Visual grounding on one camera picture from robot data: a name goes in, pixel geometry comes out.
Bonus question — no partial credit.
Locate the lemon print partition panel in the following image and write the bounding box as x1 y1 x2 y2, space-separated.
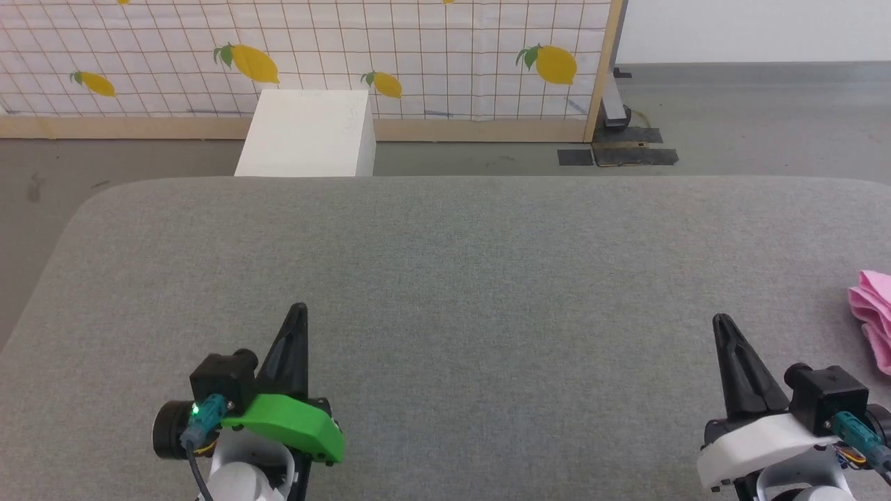
0 0 625 144

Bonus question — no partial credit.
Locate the grey metal stand leg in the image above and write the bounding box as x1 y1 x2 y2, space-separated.
601 65 634 131

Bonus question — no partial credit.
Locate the pink garment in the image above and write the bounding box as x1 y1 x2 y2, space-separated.
847 269 891 377

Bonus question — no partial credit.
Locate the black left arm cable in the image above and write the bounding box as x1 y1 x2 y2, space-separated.
180 393 228 501

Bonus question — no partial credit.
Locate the grey sofa cushion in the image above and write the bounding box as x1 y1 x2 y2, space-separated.
0 175 891 501

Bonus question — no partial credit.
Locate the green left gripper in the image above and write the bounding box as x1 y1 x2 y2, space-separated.
219 302 345 466

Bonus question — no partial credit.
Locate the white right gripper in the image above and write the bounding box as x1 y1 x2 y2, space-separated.
697 313 858 501

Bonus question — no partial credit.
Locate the white box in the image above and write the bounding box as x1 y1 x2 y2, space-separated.
234 88 377 178

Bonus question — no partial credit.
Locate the black floor mat under stand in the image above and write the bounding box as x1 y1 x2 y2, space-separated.
594 127 664 145

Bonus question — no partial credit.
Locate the long black floor mat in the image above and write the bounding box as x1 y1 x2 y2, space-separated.
592 144 680 168

